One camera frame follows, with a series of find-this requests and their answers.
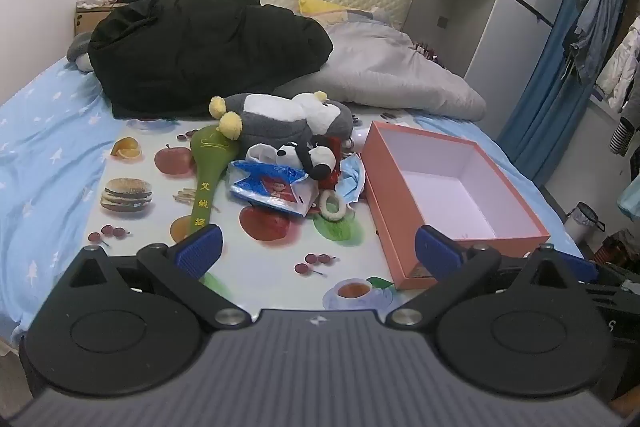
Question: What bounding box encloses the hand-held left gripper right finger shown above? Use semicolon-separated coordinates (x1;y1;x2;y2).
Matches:
387;225;583;333

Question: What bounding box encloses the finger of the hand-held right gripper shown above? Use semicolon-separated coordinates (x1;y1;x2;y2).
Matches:
570;254;601;285

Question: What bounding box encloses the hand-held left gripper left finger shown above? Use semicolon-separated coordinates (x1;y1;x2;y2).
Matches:
60;224;253;333

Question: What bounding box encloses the blue white plastic packet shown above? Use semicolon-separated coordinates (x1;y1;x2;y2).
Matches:
228;159;311;219

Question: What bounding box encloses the blue face mask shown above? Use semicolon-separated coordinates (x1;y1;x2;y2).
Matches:
335;154;369;208

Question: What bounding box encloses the red foil tea packet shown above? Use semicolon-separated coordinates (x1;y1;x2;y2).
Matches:
322;136;351;192

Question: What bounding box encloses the grey white penguin plush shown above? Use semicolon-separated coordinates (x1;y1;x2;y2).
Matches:
208;90;355;148

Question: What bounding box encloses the grey soft item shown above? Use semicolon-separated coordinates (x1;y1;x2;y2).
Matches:
66;31;98;72

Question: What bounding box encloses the dark reddish bag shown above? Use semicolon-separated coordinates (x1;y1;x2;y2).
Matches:
597;229;640;278

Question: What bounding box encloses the white trash bin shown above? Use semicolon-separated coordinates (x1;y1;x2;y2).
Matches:
565;202;606;245

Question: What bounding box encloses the food print mat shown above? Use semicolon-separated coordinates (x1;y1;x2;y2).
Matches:
87;107;431;313

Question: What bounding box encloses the teal cloth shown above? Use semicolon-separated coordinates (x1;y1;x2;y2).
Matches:
617;179;640;221

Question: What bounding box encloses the green massage hammer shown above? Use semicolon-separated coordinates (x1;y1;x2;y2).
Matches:
188;125;240;243

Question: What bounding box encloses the garment with striped sleeve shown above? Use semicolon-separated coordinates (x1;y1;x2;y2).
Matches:
609;104;640;156

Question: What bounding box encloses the small black white plush toy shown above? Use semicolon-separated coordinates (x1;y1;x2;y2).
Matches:
276;134;341;180

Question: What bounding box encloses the blue curtain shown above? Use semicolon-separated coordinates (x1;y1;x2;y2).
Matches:
497;0;631;188

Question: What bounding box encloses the grey duvet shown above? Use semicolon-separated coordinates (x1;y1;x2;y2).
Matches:
270;7;487;122

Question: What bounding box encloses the colourful bedside clutter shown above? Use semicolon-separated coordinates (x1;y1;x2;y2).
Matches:
410;39;447;68

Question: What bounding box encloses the hanging white jacket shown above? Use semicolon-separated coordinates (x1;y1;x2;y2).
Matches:
595;17;640;112

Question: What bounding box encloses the black jacket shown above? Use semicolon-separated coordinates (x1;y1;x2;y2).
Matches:
87;0;334;118

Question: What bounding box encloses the grey wardrobe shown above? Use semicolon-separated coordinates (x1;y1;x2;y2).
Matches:
402;0;581;140

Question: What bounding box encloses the hanging denim garment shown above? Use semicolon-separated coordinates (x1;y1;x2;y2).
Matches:
560;0;627;84

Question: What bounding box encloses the brown cardboard box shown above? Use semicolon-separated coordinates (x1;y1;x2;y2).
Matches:
75;4;126;38

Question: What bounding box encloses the yellow pillow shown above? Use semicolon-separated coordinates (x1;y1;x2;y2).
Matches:
298;0;351;20

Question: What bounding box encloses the white ring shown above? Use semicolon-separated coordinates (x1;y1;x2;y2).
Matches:
318;189;347;222

